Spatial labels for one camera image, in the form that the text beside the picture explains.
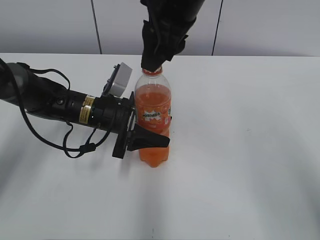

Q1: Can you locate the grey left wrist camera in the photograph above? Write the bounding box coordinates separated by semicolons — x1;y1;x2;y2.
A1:
101;62;132;98

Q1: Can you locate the orange Mirinda soda bottle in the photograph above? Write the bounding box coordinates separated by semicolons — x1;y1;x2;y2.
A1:
134;71;173;168

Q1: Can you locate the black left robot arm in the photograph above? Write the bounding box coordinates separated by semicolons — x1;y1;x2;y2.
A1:
0;61;170;159

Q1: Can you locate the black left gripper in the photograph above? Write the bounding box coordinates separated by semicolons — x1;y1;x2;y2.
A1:
91;92;173;159

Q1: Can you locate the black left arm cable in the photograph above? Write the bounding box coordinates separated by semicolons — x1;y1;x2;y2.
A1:
0;58;111;159

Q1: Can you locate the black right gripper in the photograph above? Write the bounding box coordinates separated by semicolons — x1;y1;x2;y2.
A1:
140;0;204;72

